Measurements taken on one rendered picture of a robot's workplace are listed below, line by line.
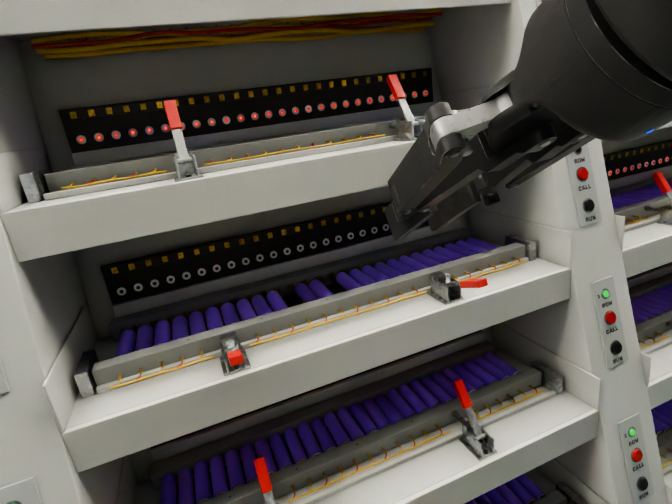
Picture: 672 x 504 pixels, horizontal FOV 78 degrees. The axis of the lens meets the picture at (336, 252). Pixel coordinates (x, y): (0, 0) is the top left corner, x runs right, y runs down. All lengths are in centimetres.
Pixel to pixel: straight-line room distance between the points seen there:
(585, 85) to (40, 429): 47
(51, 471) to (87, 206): 24
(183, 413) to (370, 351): 20
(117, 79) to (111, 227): 29
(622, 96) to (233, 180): 34
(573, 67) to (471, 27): 55
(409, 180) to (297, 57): 48
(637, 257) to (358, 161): 45
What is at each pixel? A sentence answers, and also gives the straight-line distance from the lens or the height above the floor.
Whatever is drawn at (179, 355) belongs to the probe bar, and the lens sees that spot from 49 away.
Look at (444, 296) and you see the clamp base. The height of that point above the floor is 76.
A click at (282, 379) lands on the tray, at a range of 46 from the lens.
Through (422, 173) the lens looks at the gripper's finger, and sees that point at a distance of 25.
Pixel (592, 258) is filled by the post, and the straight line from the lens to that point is 67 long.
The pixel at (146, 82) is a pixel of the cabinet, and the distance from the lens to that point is 68.
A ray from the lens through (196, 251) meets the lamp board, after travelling 60.
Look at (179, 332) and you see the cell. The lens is 53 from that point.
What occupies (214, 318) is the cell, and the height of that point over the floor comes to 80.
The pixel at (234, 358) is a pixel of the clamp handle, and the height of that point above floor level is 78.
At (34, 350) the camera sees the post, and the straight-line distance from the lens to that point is 46.
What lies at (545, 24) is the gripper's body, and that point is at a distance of 21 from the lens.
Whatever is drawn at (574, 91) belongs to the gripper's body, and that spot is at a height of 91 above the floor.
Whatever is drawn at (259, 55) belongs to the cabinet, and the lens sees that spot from 71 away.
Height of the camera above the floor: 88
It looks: 3 degrees down
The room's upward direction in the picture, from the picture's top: 13 degrees counter-clockwise
